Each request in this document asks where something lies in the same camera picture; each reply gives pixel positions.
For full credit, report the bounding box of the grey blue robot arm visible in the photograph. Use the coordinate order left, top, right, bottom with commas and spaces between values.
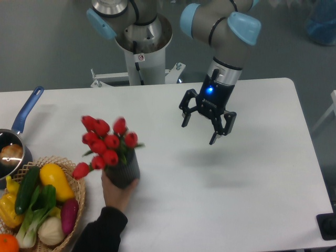
87, 1, 261, 143

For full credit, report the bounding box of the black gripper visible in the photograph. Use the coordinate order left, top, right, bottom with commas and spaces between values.
179, 76, 237, 145

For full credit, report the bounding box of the person's hand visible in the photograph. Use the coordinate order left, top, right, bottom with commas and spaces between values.
101, 171, 139, 213

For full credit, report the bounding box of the white frame at right edge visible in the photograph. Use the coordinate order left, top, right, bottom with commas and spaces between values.
312, 90, 335, 135

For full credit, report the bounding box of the white garlic bulb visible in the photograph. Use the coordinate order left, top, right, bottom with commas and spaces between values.
38, 217, 65, 246

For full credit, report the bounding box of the red tulip bouquet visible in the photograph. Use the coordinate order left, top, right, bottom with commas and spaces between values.
72, 115, 144, 180

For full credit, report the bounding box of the purple eggplant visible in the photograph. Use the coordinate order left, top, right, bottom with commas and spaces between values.
60, 198, 79, 235

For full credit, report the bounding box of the black device at table edge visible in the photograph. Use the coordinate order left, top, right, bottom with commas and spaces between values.
316, 213, 336, 240

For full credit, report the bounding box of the blue translucent container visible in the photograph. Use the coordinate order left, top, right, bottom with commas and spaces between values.
305, 0, 335, 46

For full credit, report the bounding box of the yellow bell pepper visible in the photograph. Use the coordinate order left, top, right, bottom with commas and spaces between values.
1, 175, 25, 229

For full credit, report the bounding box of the yellow squash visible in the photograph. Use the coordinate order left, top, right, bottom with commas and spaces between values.
39, 163, 75, 203

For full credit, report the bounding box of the black sleeved forearm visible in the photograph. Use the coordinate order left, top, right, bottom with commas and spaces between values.
72, 207, 128, 252

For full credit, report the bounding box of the green cucumber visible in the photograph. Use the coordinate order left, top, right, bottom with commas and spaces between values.
15, 166, 40, 215

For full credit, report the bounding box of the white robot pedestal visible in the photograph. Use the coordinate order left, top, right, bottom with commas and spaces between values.
91, 14, 186, 88

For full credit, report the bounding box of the orange fruit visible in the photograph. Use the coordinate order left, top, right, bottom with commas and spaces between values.
0, 234, 19, 252

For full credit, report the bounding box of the dark grey ribbed vase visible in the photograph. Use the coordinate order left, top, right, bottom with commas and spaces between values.
105, 150, 140, 189

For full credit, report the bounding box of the green bok choy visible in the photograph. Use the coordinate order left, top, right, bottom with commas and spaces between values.
16, 184, 56, 249

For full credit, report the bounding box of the blue handled saucepan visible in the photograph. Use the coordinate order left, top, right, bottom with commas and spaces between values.
1, 86, 44, 190

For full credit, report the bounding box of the round bread in pot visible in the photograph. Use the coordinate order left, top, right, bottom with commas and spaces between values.
1, 144, 23, 166

